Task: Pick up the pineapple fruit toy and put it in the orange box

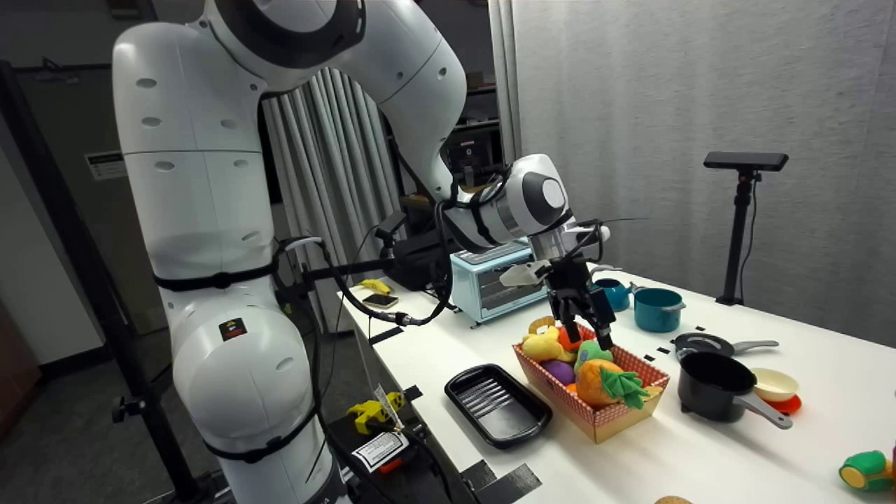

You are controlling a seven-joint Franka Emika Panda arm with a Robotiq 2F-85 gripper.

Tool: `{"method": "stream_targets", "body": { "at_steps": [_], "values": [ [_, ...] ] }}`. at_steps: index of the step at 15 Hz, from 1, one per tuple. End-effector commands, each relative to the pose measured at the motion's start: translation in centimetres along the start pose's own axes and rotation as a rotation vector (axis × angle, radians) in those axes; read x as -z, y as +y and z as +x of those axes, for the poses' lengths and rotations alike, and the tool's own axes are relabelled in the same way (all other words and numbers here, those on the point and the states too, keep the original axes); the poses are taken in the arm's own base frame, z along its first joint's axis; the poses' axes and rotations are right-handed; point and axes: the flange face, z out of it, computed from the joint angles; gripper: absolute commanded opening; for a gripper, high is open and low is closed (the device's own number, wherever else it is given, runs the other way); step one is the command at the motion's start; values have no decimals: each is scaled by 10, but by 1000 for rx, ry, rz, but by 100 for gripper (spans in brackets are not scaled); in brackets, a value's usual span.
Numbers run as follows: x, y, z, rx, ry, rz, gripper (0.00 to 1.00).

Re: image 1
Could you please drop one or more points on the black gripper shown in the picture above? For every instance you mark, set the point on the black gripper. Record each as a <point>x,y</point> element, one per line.
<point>571,289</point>

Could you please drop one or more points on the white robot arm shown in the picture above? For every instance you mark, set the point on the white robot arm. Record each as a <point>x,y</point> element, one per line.
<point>232,233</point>

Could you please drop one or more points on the green plush fruit toy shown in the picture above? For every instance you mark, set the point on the green plush fruit toy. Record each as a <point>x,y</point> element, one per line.
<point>591,355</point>

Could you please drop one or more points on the yellow banana plush toy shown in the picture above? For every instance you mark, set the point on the yellow banana plush toy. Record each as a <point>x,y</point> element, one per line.
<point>543,348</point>

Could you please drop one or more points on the purple plush toy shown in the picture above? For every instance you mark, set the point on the purple plush toy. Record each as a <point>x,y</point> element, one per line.
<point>560,372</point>

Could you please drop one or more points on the teal toy pot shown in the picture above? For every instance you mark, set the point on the teal toy pot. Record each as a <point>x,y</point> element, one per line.
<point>658,309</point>

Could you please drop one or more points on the orange checked cardboard box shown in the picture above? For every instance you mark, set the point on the orange checked cardboard box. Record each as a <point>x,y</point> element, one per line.
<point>598,422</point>

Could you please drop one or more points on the light blue toy oven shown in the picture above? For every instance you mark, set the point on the light blue toy oven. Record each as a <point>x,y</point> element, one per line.
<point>493,281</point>

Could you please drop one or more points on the black toy saucepan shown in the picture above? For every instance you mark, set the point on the black toy saucepan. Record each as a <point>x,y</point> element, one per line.
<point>715,381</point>

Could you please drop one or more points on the toy burger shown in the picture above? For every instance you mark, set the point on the toy burger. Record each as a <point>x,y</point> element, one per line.
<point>673,500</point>

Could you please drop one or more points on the cream toy bowl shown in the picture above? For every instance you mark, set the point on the cream toy bowl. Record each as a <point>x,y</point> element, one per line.
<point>777,386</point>

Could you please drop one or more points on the green yellow toy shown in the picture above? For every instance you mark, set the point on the green yellow toy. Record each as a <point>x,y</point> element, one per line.
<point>862,471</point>

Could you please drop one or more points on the black grill tray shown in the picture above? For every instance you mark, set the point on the black grill tray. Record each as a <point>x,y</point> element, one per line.
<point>493,405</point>

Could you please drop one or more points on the small dark frying pan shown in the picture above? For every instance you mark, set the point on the small dark frying pan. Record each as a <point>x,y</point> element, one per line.
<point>704,342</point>

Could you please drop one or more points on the black tape strip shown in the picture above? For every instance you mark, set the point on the black tape strip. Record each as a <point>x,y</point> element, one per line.
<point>505,484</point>

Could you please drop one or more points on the small yellow object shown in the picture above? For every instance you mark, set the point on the small yellow object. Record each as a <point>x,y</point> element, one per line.
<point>376,286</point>

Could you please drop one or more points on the small red plate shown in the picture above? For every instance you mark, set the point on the small red plate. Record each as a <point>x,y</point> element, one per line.
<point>787,407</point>

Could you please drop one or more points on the yellow clamp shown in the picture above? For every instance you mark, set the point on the yellow clamp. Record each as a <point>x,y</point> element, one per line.
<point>376,409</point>

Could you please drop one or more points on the white red label card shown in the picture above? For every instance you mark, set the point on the white red label card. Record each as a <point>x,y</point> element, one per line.
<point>378,453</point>

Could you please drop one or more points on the black camera stand pole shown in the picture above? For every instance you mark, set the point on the black camera stand pole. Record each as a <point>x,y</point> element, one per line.
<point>738,233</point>

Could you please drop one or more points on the black stereo camera bar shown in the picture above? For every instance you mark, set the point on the black stereo camera bar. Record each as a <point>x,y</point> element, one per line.
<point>746,160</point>

